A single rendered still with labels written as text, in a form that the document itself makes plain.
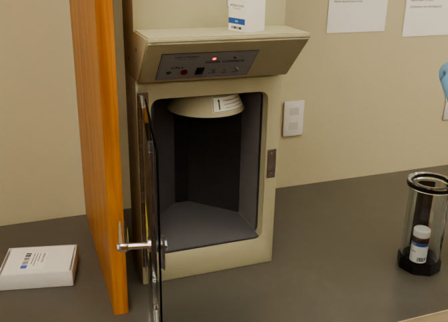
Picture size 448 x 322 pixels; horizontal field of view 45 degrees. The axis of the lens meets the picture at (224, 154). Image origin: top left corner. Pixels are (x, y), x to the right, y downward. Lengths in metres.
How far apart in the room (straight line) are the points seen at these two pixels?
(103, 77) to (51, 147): 0.61
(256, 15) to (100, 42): 0.30
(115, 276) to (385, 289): 0.60
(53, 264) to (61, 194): 0.35
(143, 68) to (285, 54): 0.28
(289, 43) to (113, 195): 0.45
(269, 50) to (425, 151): 1.13
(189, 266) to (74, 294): 0.26
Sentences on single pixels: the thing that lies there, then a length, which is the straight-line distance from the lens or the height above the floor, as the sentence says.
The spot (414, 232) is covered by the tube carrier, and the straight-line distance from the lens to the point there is 1.36.
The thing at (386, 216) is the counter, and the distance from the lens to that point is 1.66.
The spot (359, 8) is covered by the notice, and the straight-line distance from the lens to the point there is 1.79.
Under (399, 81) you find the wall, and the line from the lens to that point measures 1.93.
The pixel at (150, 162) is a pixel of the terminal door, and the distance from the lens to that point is 0.81.
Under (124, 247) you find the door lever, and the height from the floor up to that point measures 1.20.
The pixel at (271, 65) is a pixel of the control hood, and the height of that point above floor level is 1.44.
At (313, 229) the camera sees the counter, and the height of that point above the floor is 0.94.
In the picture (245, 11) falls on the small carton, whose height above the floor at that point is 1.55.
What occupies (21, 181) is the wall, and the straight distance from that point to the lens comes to 1.60.
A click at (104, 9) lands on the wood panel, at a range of 0.98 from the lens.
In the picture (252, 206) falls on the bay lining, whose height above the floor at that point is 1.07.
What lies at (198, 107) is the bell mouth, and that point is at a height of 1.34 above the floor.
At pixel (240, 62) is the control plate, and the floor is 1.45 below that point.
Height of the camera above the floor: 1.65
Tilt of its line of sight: 20 degrees down
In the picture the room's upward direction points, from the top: 1 degrees clockwise
